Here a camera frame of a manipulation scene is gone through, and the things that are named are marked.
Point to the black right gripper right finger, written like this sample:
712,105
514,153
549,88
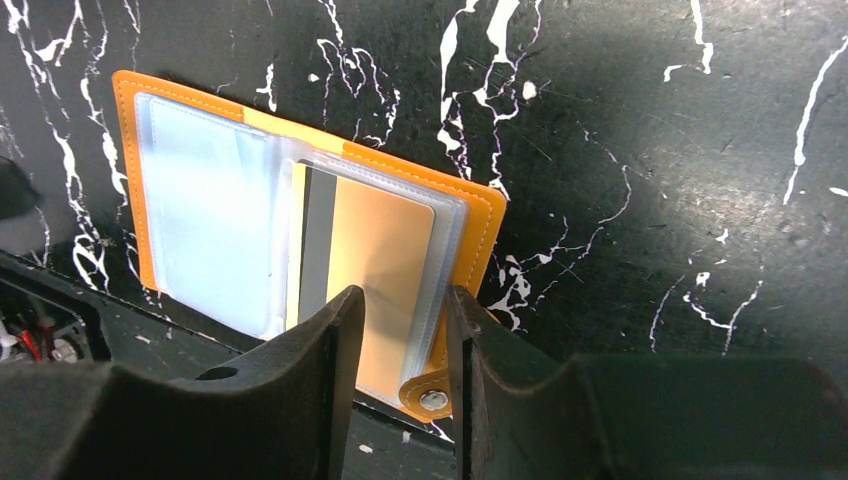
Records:
521,415

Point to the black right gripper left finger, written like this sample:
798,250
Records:
279,411

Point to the orange leather card holder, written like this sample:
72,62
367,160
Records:
210,184

